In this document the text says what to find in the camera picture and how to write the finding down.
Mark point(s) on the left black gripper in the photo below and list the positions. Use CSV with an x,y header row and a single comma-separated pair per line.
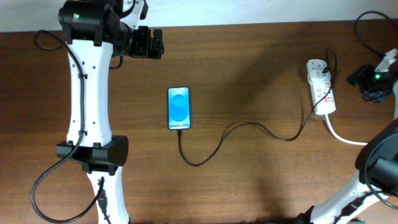
x,y
143,50

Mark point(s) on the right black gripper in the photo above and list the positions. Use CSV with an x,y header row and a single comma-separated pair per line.
x,y
360,76

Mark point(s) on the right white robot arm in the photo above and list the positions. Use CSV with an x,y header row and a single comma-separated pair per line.
x,y
374,180

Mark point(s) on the white power strip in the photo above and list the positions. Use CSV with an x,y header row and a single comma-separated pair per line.
x,y
320,87

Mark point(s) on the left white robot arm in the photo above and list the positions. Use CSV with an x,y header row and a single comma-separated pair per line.
x,y
95,32

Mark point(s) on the blue Galaxy smartphone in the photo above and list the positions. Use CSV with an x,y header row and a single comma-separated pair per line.
x,y
179,108

